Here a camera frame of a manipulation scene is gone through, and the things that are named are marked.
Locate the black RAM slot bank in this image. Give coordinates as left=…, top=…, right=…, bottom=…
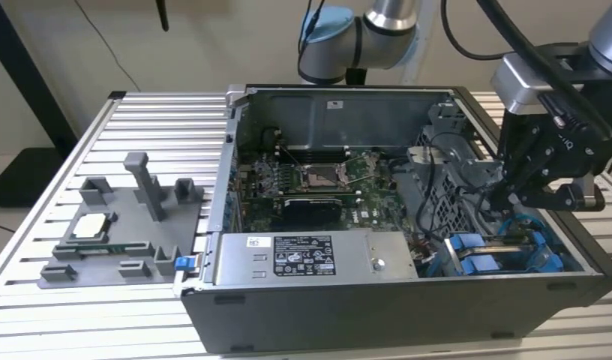
left=274, top=145, right=351, bottom=164

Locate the CPU socket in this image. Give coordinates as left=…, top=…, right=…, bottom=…
left=297, top=163, right=351, bottom=191

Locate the green RAM stick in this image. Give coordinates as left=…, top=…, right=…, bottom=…
left=80, top=243, right=137, bottom=256

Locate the thin black cable loop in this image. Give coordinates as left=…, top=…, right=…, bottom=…
left=439, top=0, right=505, bottom=61

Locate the silver power supply unit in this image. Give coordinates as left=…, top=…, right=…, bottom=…
left=213, top=230, right=420, bottom=284

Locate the grey disk bay cage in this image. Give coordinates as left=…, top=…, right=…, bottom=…
left=393, top=100, right=587, bottom=278

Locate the black antenna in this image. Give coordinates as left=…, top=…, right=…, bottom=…
left=154, top=0, right=170, bottom=33

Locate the green motherboard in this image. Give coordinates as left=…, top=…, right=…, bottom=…
left=225, top=144, right=423, bottom=233

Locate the open black PC case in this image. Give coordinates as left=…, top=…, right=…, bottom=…
left=173, top=82, right=612, bottom=356

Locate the black internal cable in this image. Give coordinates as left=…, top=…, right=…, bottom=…
left=416, top=130, right=471, bottom=243

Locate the silver CPU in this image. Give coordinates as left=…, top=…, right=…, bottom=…
left=69, top=214, right=112, bottom=241

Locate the thin metal locking lever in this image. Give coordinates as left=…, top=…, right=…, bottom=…
left=278, top=145, right=302, bottom=167

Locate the blue disk wire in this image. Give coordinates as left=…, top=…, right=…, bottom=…
left=497, top=211, right=543, bottom=243

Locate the grey parts rack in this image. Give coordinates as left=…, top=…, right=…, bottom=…
left=37, top=151, right=205, bottom=290

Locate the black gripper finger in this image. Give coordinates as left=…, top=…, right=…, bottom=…
left=521, top=177, right=607, bottom=213
left=488, top=109, right=539, bottom=210

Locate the hard disk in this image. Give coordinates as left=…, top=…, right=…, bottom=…
left=445, top=231, right=563, bottom=260

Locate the blue disk carrier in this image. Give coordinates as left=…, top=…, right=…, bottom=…
left=460, top=256, right=567, bottom=274

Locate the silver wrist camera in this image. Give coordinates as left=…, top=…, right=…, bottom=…
left=489, top=52, right=585, bottom=113

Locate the black graphics card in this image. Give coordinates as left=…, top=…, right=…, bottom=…
left=242, top=194, right=346, bottom=232

